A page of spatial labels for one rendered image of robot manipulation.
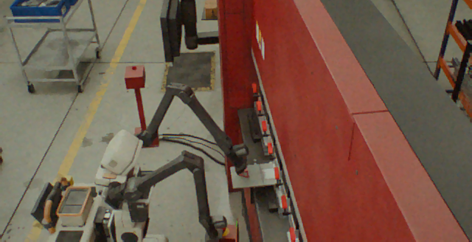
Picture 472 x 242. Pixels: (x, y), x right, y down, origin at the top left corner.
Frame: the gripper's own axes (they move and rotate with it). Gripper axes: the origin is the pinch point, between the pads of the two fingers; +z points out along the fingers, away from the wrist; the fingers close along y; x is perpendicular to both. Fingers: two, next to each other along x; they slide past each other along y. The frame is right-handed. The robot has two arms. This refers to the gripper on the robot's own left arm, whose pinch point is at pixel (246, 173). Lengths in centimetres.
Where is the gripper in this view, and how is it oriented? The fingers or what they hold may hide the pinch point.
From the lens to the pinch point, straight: 293.4
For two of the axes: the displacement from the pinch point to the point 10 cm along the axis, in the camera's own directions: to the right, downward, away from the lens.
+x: -8.6, 4.6, 2.3
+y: -1.0, -5.9, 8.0
